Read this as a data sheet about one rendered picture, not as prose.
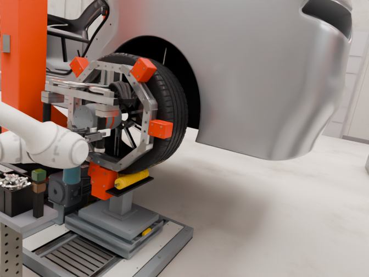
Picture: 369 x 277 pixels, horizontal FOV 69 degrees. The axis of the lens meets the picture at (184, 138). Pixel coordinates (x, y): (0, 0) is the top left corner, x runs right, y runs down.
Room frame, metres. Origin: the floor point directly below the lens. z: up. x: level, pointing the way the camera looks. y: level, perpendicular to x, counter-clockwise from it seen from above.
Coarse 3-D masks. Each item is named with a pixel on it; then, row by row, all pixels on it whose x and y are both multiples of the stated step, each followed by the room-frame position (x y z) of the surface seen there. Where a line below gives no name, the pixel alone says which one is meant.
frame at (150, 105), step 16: (96, 64) 1.40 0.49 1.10; (112, 64) 1.36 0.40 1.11; (80, 80) 1.46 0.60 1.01; (128, 80) 1.31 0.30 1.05; (144, 96) 1.27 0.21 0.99; (144, 112) 1.26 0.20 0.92; (144, 128) 1.26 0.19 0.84; (144, 144) 1.25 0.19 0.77; (96, 160) 1.38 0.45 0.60; (112, 160) 1.39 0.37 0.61; (128, 160) 1.29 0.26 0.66
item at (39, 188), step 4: (32, 184) 1.00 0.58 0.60; (36, 184) 0.99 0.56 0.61; (40, 184) 1.00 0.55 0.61; (44, 184) 1.02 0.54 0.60; (32, 188) 1.00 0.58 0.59; (36, 188) 0.99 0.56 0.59; (40, 188) 1.00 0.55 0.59; (44, 188) 1.02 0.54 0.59; (36, 192) 0.99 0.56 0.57; (40, 192) 1.00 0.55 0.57
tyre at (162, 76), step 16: (128, 64) 1.42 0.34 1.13; (160, 64) 1.55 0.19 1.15; (160, 80) 1.36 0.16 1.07; (176, 80) 1.51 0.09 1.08; (160, 96) 1.33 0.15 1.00; (176, 96) 1.42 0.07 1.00; (160, 112) 1.32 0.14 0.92; (176, 112) 1.38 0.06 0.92; (176, 128) 1.39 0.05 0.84; (160, 144) 1.31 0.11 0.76; (176, 144) 1.45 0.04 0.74; (144, 160) 1.35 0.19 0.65; (160, 160) 1.42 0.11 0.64
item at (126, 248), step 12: (72, 216) 1.54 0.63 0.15; (72, 228) 1.47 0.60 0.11; (84, 228) 1.43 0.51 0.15; (96, 228) 1.45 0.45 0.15; (156, 228) 1.54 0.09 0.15; (96, 240) 1.39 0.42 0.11; (108, 240) 1.35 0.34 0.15; (120, 240) 1.37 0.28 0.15; (132, 240) 1.36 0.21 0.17; (144, 240) 1.43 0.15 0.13; (120, 252) 1.31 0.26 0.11; (132, 252) 1.32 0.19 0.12
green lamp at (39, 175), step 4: (32, 172) 1.00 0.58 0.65; (36, 172) 1.00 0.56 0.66; (40, 172) 1.00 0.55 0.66; (44, 172) 1.02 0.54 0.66; (32, 176) 1.00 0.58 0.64; (36, 176) 0.99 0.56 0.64; (40, 176) 1.00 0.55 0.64; (44, 176) 1.02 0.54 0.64; (36, 180) 0.99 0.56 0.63; (40, 180) 1.00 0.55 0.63
